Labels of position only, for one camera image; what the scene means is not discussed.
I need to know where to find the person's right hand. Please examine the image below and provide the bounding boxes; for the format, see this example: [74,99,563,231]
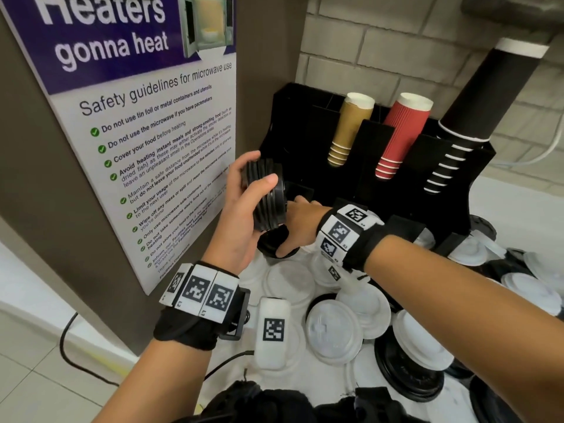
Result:
[274,196,334,259]

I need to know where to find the person's left hand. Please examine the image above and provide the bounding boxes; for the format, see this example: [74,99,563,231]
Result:
[202,150,280,276]

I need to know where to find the stack of black lids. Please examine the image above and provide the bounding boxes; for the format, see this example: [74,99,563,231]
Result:
[241,157,288,232]

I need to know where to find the black cup holder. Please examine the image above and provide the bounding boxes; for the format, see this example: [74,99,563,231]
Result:
[257,82,498,259]

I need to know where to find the white lids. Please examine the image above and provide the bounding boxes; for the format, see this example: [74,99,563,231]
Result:
[237,209,564,380]

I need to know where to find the person's left forearm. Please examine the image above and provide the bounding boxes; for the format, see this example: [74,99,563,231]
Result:
[92,337,219,423]

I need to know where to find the person's right forearm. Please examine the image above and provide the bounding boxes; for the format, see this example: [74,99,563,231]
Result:
[364,235,564,423]

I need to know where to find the black right wrist marker band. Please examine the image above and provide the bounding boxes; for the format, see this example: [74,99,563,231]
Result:
[315,199,426,273]

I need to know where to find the black wrist marker band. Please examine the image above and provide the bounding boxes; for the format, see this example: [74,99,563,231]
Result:
[153,261,251,352]
[315,199,426,273]

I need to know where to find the stack of gold paper cups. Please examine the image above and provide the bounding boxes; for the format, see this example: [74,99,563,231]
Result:
[327,92,376,168]

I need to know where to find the black left wrist marker band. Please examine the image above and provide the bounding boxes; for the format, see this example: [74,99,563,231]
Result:
[153,261,251,352]

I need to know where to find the stack of red paper cups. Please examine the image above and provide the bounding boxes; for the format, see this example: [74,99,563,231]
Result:
[375,92,435,181]

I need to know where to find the microwave safety poster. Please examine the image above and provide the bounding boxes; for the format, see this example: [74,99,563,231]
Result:
[0,0,239,297]

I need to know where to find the black chest harness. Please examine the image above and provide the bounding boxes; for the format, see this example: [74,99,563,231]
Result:
[198,381,432,423]

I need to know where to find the stack of black paper cups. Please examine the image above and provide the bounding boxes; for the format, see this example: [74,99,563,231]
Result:
[422,37,550,195]

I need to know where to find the black camera cable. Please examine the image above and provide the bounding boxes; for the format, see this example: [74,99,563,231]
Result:
[202,350,256,382]

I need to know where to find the black power cable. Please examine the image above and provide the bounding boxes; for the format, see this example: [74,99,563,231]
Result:
[58,311,120,388]

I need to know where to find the white wall cable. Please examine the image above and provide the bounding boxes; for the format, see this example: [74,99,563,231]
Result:
[490,113,564,169]

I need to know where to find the grey wall-mounted appliance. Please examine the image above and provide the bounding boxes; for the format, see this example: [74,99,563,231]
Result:
[460,0,564,33]

